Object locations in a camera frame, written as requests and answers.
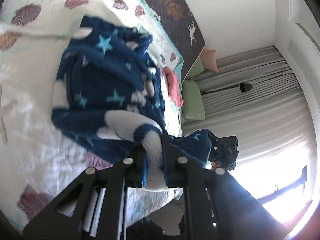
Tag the black wall lamp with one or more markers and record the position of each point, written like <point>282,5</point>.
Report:
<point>244,87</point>

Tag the white seashell print quilt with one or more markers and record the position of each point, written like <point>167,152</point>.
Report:
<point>37,161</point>

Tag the green pillow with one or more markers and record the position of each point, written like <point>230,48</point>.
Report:
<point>196,69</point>
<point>193,108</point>

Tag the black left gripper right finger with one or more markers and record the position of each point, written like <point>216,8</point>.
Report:
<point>216,206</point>

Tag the pink cushion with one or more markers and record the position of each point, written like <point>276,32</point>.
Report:
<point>208,58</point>

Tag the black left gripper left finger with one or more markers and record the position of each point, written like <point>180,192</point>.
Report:
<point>64,216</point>

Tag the person right hand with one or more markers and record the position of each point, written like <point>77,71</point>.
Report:
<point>214,165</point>

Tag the grey curtain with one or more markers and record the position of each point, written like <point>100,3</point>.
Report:
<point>272,120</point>

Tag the pink folded garment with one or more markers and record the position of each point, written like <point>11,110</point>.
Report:
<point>173,87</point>

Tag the navy star fleece garment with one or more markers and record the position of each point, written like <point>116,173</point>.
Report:
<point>107,96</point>

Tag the dark deer print blanket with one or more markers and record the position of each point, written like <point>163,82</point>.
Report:
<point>179,23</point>

